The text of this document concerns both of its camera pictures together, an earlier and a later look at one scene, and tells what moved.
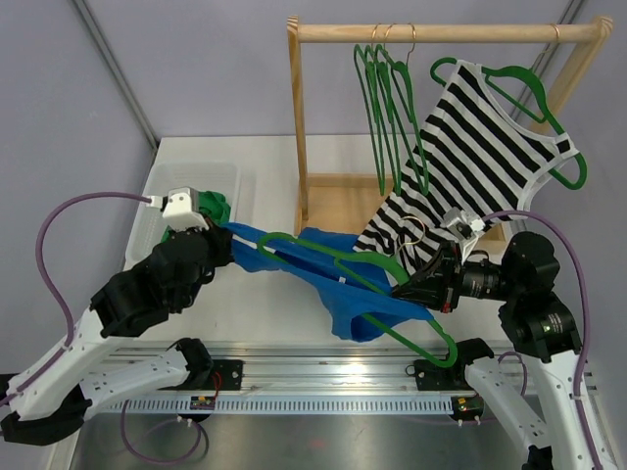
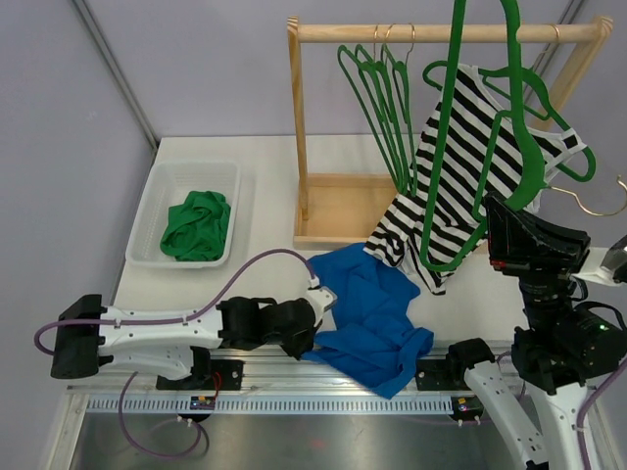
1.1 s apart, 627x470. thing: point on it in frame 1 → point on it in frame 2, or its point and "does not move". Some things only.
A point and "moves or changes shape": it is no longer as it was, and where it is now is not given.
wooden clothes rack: (348, 204) does not move
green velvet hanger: (404, 83) moves or changes shape
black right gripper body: (450, 282) → (527, 258)
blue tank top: (357, 290) → (371, 342)
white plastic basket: (150, 225) does not move
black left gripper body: (217, 254) → (294, 345)
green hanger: (442, 357) → (535, 187)
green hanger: (548, 117) moves or changes shape
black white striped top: (472, 164) does not move
